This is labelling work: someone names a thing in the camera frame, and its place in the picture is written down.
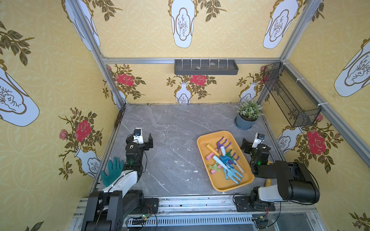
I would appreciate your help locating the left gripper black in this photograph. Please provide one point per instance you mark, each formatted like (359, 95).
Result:
(138, 146)

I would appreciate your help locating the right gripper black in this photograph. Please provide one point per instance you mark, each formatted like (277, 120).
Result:
(254, 148)

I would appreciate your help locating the purple rake pink handle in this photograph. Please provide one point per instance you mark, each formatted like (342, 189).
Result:
(237, 165)
(219, 144)

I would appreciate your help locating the dark blue rake yellow handle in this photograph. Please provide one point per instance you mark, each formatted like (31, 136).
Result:
(217, 157)

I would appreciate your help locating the orange plastic storage tray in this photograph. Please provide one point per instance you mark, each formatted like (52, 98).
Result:
(218, 180)

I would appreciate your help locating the light blue hand rake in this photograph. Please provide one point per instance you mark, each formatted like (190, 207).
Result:
(232, 174)

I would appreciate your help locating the green rake wooden handle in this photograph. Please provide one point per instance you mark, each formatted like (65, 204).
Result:
(229, 154)

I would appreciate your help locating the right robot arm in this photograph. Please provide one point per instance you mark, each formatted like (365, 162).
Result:
(295, 183)

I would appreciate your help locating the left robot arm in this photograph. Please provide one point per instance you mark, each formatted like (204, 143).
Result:
(107, 209)

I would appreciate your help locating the light green small rake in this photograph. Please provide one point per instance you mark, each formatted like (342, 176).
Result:
(214, 168)

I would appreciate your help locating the green rubber glove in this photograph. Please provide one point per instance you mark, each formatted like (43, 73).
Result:
(114, 168)

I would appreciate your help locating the potted green plant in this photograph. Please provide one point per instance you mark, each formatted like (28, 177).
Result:
(248, 113)

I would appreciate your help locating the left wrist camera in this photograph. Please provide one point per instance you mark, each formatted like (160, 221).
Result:
(138, 136)

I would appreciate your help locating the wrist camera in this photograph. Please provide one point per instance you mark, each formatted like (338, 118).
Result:
(259, 138)
(138, 136)

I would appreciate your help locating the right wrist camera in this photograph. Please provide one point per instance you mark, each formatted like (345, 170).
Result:
(259, 138)

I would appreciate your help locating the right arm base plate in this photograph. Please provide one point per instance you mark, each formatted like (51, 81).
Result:
(245, 203)

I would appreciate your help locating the black wire mesh basket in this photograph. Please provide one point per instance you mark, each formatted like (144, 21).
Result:
(296, 103)

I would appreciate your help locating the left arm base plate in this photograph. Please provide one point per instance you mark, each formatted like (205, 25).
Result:
(144, 205)

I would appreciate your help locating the grey wall shelf tray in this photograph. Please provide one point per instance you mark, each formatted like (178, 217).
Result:
(205, 67)

